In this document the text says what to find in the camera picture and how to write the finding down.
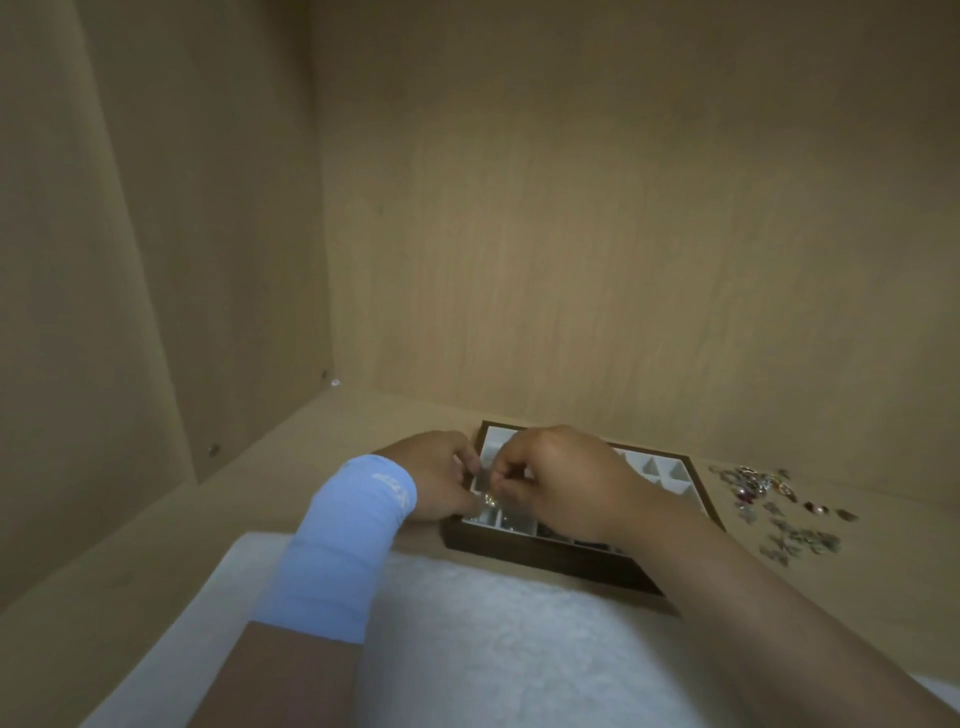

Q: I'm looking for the light blue arm sleeve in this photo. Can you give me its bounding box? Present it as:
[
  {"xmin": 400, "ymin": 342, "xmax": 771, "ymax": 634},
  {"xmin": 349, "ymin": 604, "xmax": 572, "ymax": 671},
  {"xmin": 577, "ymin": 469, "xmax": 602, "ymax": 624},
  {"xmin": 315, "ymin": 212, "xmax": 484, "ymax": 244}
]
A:
[{"xmin": 251, "ymin": 454, "xmax": 418, "ymax": 646}]

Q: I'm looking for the white fluffy cloth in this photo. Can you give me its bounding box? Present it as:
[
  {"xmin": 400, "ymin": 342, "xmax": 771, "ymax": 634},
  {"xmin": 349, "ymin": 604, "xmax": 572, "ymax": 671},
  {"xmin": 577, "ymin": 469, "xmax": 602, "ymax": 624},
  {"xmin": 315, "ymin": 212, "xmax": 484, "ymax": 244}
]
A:
[{"xmin": 78, "ymin": 531, "xmax": 960, "ymax": 728}]

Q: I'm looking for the dark wooden jewelry tray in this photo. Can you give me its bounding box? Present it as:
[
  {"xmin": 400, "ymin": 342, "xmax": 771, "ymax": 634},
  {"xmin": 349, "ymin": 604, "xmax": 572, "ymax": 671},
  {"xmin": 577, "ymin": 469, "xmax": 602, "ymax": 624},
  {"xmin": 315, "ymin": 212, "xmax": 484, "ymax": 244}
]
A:
[{"xmin": 439, "ymin": 420, "xmax": 727, "ymax": 598}]

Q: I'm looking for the person's left forearm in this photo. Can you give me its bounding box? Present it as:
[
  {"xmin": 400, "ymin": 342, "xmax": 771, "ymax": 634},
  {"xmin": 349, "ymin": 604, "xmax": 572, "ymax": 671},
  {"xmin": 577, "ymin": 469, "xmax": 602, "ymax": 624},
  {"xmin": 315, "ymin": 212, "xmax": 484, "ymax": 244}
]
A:
[{"xmin": 187, "ymin": 454, "xmax": 418, "ymax": 728}]

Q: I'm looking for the person's left hand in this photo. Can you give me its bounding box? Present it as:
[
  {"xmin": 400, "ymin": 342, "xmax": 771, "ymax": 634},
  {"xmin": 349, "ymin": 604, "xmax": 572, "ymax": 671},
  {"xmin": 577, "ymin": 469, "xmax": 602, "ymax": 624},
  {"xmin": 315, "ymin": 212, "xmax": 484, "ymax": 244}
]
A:
[{"xmin": 371, "ymin": 430, "xmax": 483, "ymax": 525}]

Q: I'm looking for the person's right forearm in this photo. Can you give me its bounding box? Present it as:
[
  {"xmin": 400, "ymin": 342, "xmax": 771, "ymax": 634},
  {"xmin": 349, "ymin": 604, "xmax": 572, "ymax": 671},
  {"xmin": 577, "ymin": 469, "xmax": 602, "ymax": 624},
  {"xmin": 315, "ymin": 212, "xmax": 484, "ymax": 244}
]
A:
[{"xmin": 600, "ymin": 483, "xmax": 960, "ymax": 728}]

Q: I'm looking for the pile of small jewelry pieces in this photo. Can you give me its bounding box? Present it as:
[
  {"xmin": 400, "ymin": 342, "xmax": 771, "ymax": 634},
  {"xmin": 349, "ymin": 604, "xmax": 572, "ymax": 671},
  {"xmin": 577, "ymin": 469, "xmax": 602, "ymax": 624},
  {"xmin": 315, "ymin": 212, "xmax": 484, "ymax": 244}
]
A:
[{"xmin": 708, "ymin": 465, "xmax": 861, "ymax": 567}]

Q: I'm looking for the person's right hand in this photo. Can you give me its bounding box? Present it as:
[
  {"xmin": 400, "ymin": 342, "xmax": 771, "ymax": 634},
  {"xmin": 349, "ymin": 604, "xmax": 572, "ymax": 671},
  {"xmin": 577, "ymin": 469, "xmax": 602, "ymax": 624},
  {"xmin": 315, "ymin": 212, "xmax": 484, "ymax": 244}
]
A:
[{"xmin": 489, "ymin": 425, "xmax": 652, "ymax": 544}]

